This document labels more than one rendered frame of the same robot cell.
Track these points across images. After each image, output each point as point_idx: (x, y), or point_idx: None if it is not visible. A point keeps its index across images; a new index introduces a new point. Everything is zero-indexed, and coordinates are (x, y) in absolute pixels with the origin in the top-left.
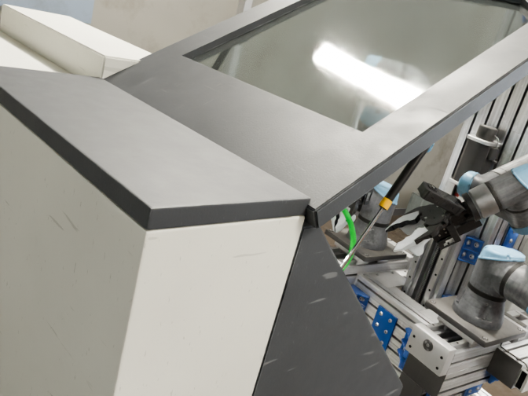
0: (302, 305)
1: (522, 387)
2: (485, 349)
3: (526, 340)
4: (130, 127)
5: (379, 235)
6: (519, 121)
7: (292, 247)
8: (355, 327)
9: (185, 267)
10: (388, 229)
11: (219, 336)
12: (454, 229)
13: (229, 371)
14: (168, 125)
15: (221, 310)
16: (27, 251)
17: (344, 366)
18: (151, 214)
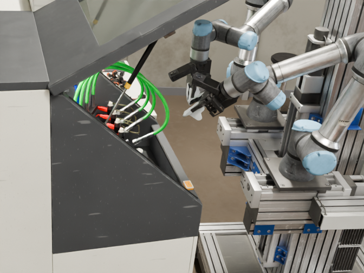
0: (69, 136)
1: (320, 226)
2: (298, 195)
3: (351, 196)
4: (0, 45)
5: (264, 110)
6: (342, 24)
7: (46, 104)
8: (124, 155)
9: None
10: (190, 103)
11: (13, 144)
12: (215, 104)
13: (27, 162)
14: (27, 41)
15: (9, 131)
16: None
17: (125, 178)
18: None
